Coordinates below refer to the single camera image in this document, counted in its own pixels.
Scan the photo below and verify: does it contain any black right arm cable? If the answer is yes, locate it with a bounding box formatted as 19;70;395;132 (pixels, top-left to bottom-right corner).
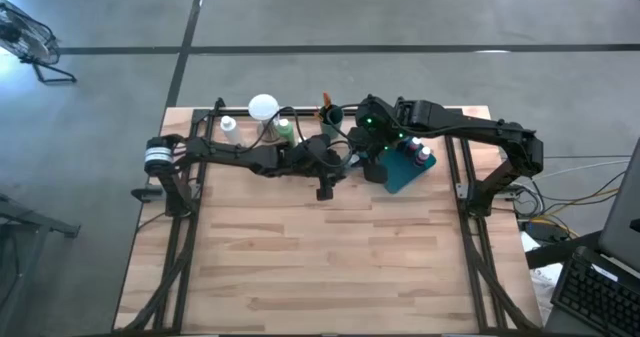
327;102;371;146

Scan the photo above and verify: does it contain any black aluminium table frame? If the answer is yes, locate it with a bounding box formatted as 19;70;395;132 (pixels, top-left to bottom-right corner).
115;95;542;336

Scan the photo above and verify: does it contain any white paper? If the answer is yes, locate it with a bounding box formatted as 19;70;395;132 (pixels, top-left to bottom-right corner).
519;231;565;306

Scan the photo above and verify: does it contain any black floor cable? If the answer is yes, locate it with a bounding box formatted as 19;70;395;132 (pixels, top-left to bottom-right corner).
499;151;634;219

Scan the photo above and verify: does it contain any white floor cable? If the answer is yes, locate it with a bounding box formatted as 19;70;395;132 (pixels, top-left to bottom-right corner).
544;157;632;174

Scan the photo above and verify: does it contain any black side table frame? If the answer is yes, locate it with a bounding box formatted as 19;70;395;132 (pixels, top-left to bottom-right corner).
0;195;81;337

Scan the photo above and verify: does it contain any grey monitor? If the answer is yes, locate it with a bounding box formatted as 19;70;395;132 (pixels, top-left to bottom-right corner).
598;137;640;274

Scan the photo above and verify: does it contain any yellow floor cable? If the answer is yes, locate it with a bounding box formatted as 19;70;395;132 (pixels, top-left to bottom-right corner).
547;189;621;217

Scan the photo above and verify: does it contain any large green paint bottle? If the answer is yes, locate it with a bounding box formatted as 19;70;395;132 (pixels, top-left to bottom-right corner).
276;118;299;148

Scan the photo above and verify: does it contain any black floor fan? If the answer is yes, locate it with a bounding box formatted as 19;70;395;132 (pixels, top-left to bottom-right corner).
0;0;79;84

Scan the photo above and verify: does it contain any black power adapter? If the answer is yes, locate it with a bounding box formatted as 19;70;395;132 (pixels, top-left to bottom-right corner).
522;219;571;244

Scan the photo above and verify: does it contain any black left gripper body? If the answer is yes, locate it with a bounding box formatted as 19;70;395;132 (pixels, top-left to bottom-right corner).
287;134;354;183

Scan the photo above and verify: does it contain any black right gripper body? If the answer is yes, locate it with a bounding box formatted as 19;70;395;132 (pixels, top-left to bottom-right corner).
355;94;404;161

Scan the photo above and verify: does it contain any tall white plastic bottle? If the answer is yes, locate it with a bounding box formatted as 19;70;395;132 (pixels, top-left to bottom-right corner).
220;115;247;148

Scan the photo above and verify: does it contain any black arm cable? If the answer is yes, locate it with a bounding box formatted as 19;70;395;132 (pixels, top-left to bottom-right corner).
327;102;371;146
248;105;307;151

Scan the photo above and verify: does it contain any black stand bar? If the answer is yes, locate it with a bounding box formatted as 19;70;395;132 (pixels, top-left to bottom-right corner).
524;230;604;271

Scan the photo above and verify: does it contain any black keyboard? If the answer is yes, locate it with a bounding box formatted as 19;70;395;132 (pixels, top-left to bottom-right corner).
551;253;640;337

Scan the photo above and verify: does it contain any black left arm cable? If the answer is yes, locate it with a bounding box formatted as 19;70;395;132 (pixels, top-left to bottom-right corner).
248;105;307;151

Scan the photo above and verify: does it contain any teal plastic bin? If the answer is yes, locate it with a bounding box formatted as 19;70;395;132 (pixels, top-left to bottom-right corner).
380;135;438;195

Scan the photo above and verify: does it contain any dark green plastic cup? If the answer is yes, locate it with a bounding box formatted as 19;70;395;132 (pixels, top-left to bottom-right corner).
319;104;346;141

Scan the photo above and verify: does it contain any white round lamp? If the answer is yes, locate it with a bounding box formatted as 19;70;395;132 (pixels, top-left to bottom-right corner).
248;93;281;143

